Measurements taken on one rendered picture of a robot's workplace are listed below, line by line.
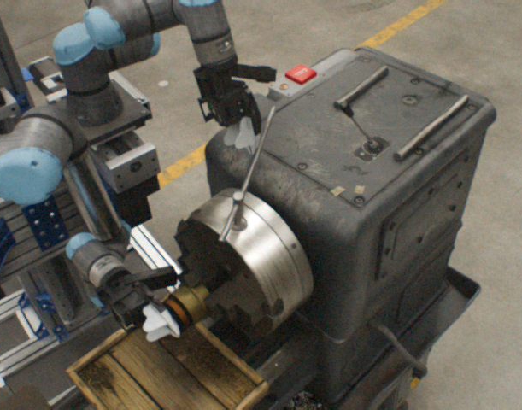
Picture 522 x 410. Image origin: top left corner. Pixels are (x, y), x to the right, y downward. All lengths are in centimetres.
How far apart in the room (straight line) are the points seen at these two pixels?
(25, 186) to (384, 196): 70
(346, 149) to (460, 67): 280
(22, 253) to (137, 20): 86
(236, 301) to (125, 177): 54
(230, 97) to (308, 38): 317
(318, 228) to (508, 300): 164
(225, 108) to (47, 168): 35
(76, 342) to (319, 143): 137
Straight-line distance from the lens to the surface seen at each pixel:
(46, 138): 119
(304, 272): 123
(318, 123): 139
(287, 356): 143
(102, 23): 112
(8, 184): 119
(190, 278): 124
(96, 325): 238
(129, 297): 126
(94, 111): 161
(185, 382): 140
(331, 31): 436
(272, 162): 129
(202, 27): 108
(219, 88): 112
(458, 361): 250
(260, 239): 117
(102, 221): 145
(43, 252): 180
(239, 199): 111
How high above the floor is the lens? 210
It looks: 45 degrees down
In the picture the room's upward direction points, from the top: 4 degrees counter-clockwise
